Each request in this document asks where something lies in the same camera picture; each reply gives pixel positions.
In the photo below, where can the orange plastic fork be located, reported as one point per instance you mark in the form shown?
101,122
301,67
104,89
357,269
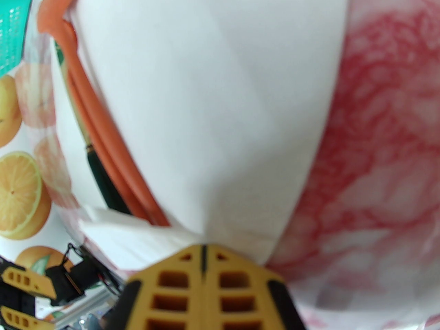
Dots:
101,150

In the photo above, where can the orange plastic spoon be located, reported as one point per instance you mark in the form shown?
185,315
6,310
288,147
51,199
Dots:
55,9

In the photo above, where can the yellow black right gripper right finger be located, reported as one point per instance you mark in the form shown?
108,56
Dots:
240,287

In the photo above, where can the green plastic basket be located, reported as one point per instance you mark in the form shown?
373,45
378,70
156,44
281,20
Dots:
12,22

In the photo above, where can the aluminium mounting rail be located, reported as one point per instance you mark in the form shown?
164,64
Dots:
89,306

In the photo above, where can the gold plastic knife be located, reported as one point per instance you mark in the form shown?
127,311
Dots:
103,177

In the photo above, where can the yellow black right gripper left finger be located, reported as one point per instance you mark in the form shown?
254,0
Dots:
172,287

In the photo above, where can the white paper napkin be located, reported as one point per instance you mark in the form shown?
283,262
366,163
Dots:
206,98

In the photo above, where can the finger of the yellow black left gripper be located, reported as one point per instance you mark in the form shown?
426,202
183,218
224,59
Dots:
17,319
24,280

